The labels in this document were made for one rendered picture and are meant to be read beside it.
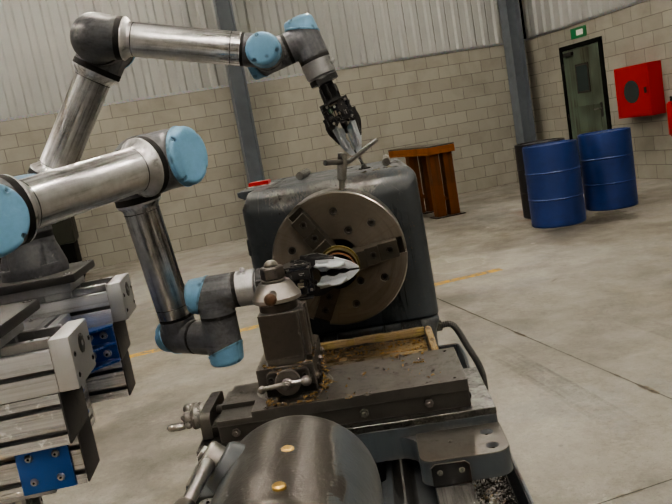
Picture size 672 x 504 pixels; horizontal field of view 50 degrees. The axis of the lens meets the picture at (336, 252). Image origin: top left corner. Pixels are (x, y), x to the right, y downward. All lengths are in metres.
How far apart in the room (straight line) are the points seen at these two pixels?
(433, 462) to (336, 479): 0.54
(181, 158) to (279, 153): 10.43
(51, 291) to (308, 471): 1.31
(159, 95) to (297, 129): 2.22
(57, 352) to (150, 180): 0.36
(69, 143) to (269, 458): 1.43
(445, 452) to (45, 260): 1.07
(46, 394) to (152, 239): 0.43
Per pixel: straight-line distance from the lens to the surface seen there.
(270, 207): 1.82
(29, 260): 1.76
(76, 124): 1.87
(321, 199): 1.65
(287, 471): 0.51
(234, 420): 1.15
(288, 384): 1.12
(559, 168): 7.97
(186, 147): 1.42
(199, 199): 11.65
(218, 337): 1.52
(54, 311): 1.77
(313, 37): 1.79
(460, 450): 1.06
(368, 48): 12.42
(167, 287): 1.58
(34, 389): 1.29
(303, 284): 1.46
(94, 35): 1.73
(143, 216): 1.55
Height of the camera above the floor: 1.36
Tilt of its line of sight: 9 degrees down
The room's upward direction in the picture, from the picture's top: 10 degrees counter-clockwise
